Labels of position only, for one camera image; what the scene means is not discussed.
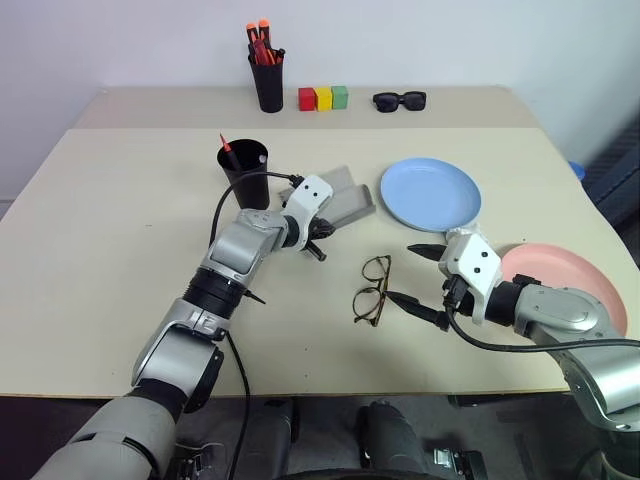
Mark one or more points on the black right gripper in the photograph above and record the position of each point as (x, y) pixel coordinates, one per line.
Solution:
(457, 296)

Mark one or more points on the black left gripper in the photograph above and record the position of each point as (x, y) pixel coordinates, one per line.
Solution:
(322, 230)

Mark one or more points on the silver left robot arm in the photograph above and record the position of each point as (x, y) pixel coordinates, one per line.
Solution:
(235, 250)

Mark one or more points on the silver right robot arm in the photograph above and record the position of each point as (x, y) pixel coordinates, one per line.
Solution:
(565, 310)

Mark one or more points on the short black plastic cup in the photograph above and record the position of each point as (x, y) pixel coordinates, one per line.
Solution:
(247, 185)

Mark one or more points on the grey folded cloth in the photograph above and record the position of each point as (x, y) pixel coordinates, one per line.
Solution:
(350, 200)

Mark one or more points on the light blue plate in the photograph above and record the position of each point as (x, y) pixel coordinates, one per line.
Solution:
(430, 192)

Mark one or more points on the red marker with black tip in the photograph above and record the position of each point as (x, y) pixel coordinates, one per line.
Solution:
(228, 150)

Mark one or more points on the red cube block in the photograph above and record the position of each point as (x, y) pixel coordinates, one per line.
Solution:
(306, 98)

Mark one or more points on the pink plate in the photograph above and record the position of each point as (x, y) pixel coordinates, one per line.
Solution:
(575, 270)

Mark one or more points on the yellow cube block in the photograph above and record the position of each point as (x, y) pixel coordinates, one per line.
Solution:
(324, 98)

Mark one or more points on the green cube block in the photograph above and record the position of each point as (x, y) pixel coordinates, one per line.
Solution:
(340, 96)

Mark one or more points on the dark rounded robot leg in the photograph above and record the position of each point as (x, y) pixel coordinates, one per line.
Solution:
(270, 440)
(395, 440)

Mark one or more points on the black sunglasses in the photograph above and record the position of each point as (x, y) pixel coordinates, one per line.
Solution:
(400, 101)

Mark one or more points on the tall black pen holder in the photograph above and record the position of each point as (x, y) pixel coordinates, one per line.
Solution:
(269, 82)

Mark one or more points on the blue round object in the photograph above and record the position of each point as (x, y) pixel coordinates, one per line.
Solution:
(578, 170)

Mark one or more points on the black chair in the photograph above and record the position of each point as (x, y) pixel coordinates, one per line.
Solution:
(617, 175)

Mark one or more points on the orange capped screwdriver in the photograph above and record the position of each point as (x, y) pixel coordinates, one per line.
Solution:
(250, 35)
(263, 31)

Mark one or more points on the tortoiseshell frame glasses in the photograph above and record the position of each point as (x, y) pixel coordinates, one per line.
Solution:
(372, 290)

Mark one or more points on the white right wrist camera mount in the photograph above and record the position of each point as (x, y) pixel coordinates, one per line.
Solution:
(472, 265)

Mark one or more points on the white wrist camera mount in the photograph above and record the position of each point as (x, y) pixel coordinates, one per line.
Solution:
(472, 265)
(311, 194)

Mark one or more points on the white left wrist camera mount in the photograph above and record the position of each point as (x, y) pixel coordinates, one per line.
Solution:
(311, 194)

